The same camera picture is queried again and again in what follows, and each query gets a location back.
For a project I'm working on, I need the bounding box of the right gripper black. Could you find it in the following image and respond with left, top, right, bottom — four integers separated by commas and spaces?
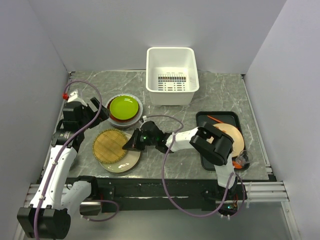
123, 128, 158, 152

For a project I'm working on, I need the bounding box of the cream plate with branch motif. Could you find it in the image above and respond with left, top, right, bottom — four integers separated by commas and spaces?
98, 132, 141, 174

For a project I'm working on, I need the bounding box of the round woven bamboo mat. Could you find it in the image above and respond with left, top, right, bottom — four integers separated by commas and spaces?
92, 129, 128, 164

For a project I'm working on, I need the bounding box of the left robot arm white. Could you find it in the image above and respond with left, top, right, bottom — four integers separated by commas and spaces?
17, 97, 109, 240

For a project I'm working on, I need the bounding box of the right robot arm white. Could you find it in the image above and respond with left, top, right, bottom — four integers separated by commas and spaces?
122, 121, 238, 199

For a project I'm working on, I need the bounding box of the white plastic bin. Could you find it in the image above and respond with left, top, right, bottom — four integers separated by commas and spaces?
146, 47, 200, 106

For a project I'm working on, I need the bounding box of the red scalloped plate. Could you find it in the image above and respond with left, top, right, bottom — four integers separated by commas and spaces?
107, 99, 140, 124

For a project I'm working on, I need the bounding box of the pale grey large plate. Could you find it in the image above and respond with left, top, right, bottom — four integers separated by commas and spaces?
105, 93, 143, 128

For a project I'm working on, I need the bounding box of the lime green plate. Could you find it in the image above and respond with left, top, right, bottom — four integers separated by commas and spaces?
109, 95, 139, 121

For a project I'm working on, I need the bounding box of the orange chopstick upper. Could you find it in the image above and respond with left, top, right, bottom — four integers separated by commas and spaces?
207, 115, 224, 124

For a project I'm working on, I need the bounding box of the black rectangular tray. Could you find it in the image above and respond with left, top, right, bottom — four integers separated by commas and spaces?
195, 111, 250, 171

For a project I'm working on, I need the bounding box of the peach plate with bird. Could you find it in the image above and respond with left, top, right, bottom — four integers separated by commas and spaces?
213, 123, 245, 158

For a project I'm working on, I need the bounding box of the clear glass cup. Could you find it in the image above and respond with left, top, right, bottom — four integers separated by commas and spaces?
234, 150, 253, 169

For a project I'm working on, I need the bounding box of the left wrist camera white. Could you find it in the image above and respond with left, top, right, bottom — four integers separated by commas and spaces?
62, 89, 83, 103

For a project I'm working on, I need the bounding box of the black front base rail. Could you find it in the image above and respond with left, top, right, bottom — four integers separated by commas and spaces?
37, 176, 248, 213

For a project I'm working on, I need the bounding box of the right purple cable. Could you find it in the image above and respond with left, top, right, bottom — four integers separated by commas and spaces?
142, 114, 247, 217

